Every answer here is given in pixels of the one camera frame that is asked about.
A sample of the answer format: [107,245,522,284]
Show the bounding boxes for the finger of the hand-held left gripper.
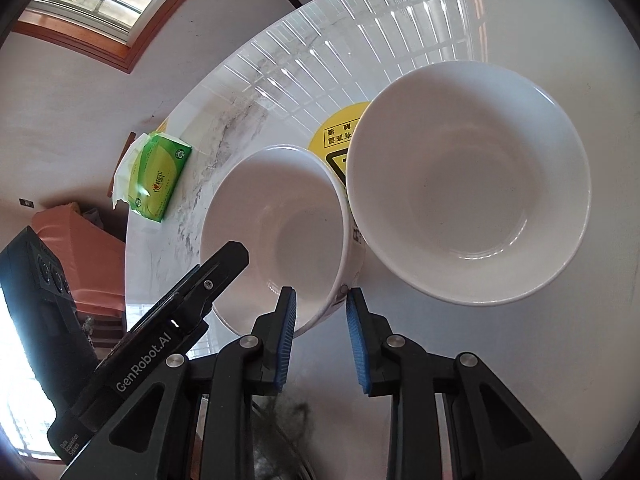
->
[125,241,250,333]

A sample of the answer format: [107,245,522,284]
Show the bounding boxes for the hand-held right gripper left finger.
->
[60,286,298,480]

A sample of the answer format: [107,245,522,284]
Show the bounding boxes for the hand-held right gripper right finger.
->
[346,287,583,480]

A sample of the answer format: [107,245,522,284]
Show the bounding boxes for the white bowl with black print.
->
[200,145,363,337]

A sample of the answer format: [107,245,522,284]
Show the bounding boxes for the white bowl with orange stripes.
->
[345,60,592,307]

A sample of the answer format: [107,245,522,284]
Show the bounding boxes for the dark wooden bench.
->
[75,305,128,356]

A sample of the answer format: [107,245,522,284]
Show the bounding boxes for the narrow side window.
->
[0,305,61,461]

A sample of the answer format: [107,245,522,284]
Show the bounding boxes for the orange cloth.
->
[32,208,127,311]

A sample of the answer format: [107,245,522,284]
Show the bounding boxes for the green tissue pack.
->
[110,132,193,223]

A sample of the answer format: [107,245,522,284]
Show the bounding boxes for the round yellow warning sticker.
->
[307,101,371,186]

